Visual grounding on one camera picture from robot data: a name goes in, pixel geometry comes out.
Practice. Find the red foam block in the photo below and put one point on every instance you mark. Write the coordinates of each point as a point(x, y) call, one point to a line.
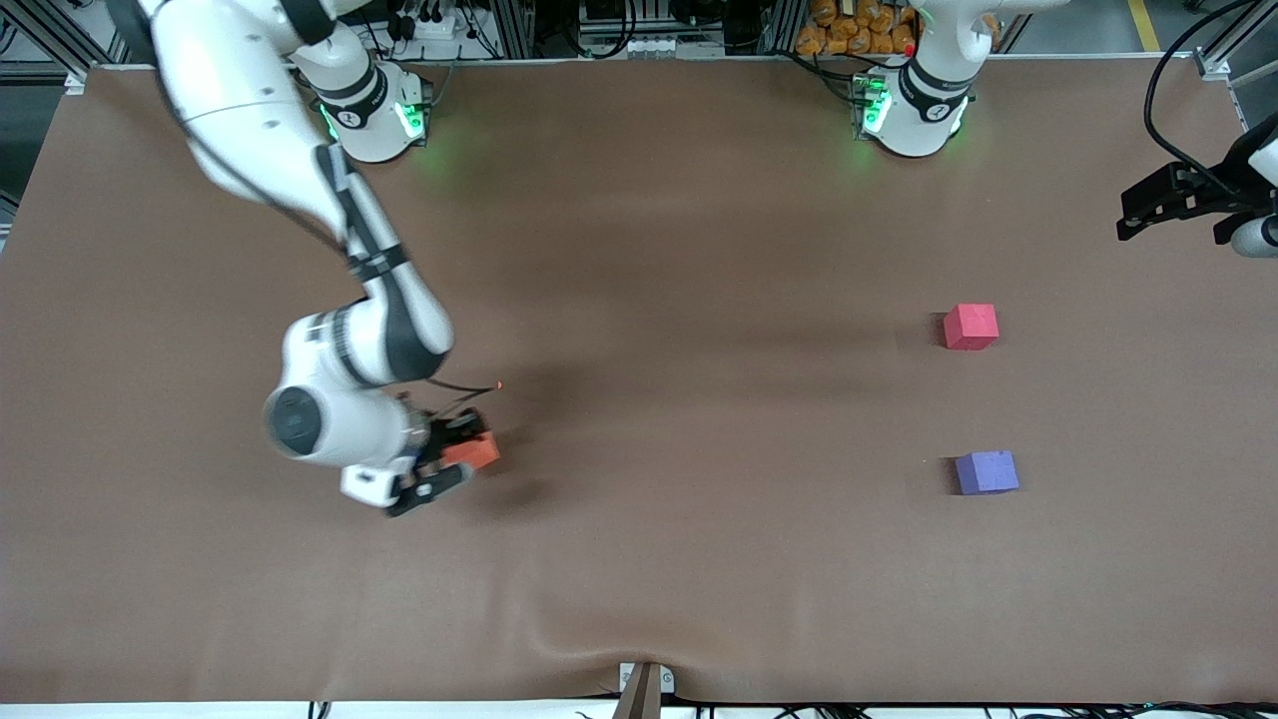
point(970, 328)

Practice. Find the purple foam block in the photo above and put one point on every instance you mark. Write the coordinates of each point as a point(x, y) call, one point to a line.
point(988, 471)

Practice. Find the diagonal aluminium profile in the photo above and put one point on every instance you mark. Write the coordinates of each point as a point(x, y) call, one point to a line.
point(1238, 35)
point(55, 40)

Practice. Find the white connector row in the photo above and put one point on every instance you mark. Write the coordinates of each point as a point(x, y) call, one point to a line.
point(649, 45)

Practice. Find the metal corner bracket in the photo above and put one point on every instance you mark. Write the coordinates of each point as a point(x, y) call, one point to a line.
point(77, 82)
point(1213, 66)

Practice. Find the brown table mat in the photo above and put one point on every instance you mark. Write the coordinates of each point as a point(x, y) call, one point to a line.
point(639, 549)

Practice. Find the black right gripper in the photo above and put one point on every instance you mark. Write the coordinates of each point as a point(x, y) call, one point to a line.
point(440, 435)

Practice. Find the white power strip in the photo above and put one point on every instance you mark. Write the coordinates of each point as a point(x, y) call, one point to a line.
point(439, 28)

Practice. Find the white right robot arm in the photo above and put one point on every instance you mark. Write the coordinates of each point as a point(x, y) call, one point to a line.
point(250, 100)

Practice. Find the aluminium frame post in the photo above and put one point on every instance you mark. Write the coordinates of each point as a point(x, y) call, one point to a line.
point(514, 25)
point(784, 25)

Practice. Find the metal table clamp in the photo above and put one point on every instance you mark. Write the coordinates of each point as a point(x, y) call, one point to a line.
point(644, 694)

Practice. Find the orange foam block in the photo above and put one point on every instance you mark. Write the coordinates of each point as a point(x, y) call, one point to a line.
point(477, 451)

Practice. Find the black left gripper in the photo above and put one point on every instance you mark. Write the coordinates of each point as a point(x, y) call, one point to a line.
point(1220, 189)

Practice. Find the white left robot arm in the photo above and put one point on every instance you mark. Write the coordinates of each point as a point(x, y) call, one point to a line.
point(924, 120)

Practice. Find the bag of orange items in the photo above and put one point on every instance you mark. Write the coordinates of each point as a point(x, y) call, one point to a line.
point(849, 30)

